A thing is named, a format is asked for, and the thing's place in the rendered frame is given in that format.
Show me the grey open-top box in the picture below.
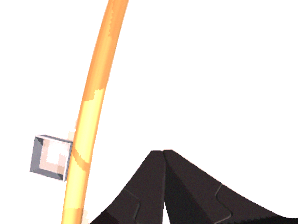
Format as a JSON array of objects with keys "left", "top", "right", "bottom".
[{"left": 28, "top": 133, "right": 73, "bottom": 183}]

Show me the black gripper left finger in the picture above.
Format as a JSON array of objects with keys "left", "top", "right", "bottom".
[{"left": 89, "top": 149, "right": 165, "bottom": 224}]

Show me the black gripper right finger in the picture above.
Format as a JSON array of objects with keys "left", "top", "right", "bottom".
[{"left": 162, "top": 149, "right": 298, "bottom": 224}]

